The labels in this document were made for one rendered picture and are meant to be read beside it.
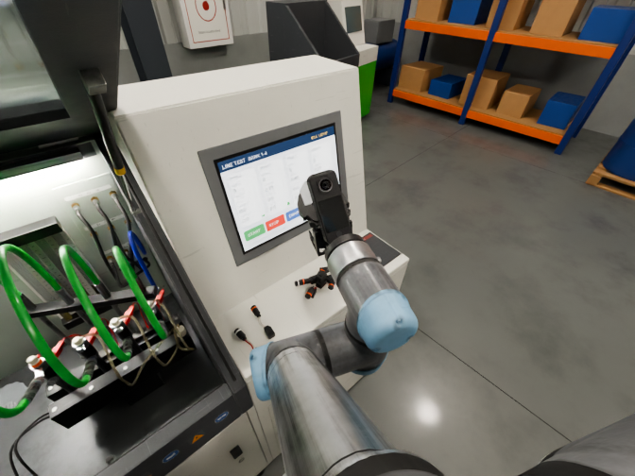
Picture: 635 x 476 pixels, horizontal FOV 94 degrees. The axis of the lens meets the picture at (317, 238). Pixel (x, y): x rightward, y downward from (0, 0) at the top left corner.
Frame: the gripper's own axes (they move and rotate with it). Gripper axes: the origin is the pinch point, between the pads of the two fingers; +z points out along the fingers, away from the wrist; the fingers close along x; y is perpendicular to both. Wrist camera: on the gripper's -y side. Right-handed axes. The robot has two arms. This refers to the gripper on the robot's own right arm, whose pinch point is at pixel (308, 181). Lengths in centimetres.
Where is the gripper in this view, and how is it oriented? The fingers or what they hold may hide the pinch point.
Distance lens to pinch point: 61.6
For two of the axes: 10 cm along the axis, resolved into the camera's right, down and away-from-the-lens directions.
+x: 9.4, -3.0, 1.6
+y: 1.1, 7.0, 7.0
